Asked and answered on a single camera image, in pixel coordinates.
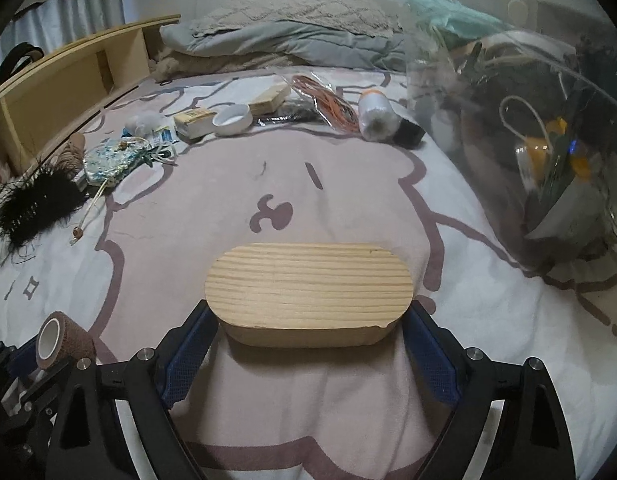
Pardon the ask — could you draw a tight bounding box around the brown round woven pouch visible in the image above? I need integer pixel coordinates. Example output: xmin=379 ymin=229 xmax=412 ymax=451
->
xmin=35 ymin=311 xmax=97 ymax=370

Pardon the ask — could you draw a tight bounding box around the kraft cardboard box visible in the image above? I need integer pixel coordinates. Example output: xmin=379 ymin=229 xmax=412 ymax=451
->
xmin=204 ymin=243 xmax=415 ymax=349

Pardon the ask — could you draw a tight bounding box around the teal wet wipes pack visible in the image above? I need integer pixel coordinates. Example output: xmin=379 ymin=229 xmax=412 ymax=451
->
xmin=401 ymin=0 xmax=511 ymax=48

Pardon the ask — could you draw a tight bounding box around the cartoon print bed blanket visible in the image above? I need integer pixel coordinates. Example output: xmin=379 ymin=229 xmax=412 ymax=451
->
xmin=0 ymin=76 xmax=617 ymax=479

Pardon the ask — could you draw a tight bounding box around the black feather fascinator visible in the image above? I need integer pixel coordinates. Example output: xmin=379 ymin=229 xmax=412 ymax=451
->
xmin=0 ymin=162 xmax=88 ymax=254

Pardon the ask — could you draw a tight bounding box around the floral sequin pouch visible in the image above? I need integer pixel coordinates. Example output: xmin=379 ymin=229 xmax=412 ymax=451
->
xmin=83 ymin=136 xmax=150 ymax=186

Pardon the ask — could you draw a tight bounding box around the small yellow labelled box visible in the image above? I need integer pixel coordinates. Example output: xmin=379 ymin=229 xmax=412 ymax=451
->
xmin=174 ymin=108 xmax=216 ymax=142

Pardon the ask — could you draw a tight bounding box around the black small cube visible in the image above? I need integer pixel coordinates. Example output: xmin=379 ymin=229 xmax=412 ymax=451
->
xmin=392 ymin=118 xmax=425 ymax=150

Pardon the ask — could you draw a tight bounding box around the white round jar lid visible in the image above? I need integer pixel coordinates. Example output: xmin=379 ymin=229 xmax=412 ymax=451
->
xmin=212 ymin=104 xmax=253 ymax=136

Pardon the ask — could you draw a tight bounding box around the white thread spool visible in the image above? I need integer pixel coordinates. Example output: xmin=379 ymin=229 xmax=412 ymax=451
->
xmin=358 ymin=89 xmax=401 ymax=142

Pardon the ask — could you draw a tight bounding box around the small wooden block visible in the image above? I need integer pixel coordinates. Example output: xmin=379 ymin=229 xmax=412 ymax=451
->
xmin=249 ymin=84 xmax=291 ymax=116

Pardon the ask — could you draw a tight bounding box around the wooden bedside shelf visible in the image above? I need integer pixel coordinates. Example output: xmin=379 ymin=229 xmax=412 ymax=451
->
xmin=0 ymin=14 xmax=180 ymax=176

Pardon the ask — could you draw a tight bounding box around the clear plastic storage bin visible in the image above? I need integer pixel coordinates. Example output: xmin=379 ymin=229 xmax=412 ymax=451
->
xmin=389 ymin=0 xmax=617 ymax=266

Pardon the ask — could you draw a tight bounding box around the grey duvet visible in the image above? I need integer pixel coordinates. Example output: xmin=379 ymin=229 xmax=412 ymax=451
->
xmin=160 ymin=21 xmax=407 ymax=72

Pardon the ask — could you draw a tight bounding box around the grey curtain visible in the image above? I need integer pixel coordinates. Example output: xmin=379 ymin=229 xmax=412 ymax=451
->
xmin=0 ymin=0 xmax=125 ymax=66

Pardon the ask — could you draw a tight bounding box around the left beige pillow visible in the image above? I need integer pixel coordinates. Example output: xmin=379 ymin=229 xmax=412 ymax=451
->
xmin=188 ymin=0 xmax=399 ymax=38

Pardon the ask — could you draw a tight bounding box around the orange cord bag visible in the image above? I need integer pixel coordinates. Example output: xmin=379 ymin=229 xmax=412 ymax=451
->
xmin=291 ymin=75 xmax=359 ymax=133

